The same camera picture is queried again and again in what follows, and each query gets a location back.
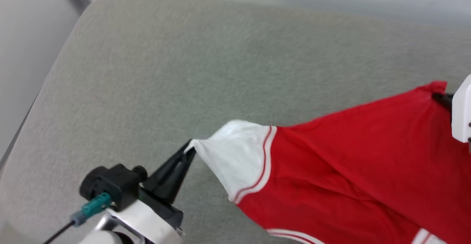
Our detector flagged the red garment with white sleeves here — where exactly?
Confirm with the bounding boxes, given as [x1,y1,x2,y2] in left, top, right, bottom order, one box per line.
[183,81,471,244]

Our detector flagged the left teal plug with cable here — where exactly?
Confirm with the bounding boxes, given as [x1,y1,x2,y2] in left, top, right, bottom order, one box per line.
[42,192,111,244]

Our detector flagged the grey fabric sofa cushion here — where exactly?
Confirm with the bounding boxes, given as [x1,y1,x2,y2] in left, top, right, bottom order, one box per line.
[0,0,471,244]

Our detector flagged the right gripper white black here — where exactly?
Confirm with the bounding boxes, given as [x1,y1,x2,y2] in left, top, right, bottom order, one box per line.
[432,74,471,143]

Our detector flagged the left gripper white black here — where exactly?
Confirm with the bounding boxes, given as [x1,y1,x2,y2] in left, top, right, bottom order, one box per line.
[79,139,197,244]

